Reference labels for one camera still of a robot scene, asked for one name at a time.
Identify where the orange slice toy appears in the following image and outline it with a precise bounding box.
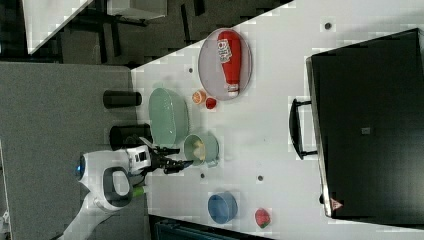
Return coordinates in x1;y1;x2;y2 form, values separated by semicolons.
192;90;207;105

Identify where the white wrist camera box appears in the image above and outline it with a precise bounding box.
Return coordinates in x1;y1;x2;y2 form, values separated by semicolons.
126;145;151;175

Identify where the green mug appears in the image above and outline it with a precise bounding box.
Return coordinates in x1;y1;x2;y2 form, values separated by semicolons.
183;132;219;168

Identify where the large red strawberry toy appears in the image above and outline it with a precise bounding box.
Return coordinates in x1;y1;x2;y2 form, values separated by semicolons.
255;208;271;229

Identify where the bright green object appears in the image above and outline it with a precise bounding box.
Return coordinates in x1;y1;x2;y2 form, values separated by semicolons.
133;186;147;197

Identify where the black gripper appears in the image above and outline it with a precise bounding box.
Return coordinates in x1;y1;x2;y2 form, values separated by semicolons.
146;147;193;174

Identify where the black round pot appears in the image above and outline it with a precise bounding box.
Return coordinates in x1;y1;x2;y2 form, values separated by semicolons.
109;123;153;150

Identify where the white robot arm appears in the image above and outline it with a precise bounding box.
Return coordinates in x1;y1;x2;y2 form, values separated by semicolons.
57;145;193;240

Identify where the dark cylindrical cup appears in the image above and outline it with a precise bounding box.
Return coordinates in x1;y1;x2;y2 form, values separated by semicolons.
103;90;142;109

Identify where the grey round plate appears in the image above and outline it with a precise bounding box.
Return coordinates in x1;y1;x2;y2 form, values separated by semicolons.
198;28;252;101

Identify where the red plush ketchup bottle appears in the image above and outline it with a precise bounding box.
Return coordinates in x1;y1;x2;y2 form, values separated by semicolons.
217;30;242;97

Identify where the green oval colander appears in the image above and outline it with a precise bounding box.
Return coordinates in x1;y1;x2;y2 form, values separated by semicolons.
148;88;189;147

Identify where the blue mug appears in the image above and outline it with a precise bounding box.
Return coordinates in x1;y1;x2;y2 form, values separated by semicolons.
208;192;238;224

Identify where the silver black toaster oven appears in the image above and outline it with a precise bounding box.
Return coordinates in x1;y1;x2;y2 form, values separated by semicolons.
305;28;424;229

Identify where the small red strawberry toy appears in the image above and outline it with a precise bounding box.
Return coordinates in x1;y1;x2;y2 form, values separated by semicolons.
205;97;217;110

